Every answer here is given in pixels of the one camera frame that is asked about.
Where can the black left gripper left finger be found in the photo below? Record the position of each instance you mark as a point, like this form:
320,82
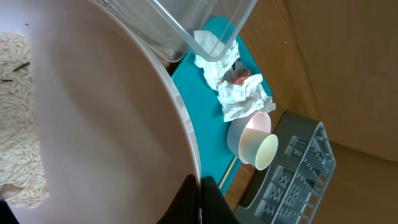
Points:
184,208

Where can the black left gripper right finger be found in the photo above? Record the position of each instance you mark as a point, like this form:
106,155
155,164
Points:
215,209

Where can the pink plate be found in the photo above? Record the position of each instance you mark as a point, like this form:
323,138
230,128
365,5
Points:
112,138

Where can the red wrapper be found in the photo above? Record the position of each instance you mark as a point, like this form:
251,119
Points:
243,75

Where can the white napkin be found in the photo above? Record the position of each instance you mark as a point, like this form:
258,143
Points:
237,101

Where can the pile of rice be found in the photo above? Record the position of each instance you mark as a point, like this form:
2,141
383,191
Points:
23,181

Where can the grey plastic dishwasher rack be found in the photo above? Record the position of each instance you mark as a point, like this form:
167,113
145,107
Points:
291,188

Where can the wooden chopstick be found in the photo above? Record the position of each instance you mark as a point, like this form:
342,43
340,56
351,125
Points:
226,174

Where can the pale green cup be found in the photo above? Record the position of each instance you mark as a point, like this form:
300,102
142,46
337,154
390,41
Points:
258,148

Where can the pink bowl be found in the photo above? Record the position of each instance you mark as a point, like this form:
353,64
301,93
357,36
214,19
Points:
258,120

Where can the clear plastic bin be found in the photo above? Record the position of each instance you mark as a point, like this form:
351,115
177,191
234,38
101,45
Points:
173,28

